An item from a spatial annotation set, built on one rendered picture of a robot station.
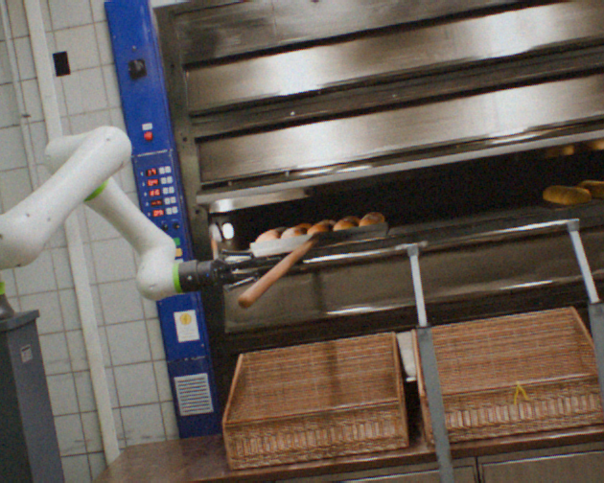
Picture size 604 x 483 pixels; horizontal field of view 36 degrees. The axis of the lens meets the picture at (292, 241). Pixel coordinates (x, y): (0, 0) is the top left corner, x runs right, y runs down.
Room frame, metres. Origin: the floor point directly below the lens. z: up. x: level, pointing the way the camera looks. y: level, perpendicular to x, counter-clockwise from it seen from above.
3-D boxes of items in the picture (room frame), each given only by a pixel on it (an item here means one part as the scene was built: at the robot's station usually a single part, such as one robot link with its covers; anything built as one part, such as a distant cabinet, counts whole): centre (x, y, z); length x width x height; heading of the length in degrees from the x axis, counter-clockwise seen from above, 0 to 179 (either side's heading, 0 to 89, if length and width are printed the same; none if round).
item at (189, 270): (2.75, 0.31, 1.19); 0.12 x 0.06 x 0.09; 173
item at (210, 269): (2.74, 0.23, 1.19); 0.09 x 0.07 x 0.08; 83
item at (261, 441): (3.02, 0.00, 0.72); 0.56 x 0.49 x 0.28; 83
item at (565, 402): (2.94, -0.60, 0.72); 0.56 x 0.49 x 0.28; 83
